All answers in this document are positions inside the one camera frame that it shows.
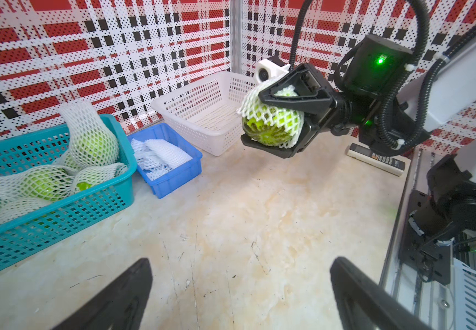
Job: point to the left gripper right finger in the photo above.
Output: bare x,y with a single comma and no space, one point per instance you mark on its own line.
362,304

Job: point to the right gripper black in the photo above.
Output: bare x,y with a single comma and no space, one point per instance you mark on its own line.
335,112

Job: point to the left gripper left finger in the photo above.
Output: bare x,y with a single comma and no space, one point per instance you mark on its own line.
120,305

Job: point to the green custard apple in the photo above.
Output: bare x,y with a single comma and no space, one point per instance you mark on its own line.
96,149
271,126

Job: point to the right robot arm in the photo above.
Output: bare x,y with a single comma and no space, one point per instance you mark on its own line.
403,114

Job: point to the sleeved custard apple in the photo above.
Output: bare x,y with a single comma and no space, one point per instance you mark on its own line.
33,189
95,175

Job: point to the stack of white foam nets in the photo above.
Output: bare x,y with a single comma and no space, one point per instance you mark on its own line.
157,157

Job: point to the white remote control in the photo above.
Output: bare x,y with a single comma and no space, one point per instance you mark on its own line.
391,165

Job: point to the white plastic basket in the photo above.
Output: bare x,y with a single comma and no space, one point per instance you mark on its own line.
205,112

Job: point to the teal plastic basket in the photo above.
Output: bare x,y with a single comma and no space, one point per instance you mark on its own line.
28,235

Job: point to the blue plastic tray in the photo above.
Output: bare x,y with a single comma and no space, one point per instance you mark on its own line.
177,177

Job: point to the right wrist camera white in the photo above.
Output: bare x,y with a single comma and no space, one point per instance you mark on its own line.
271,67

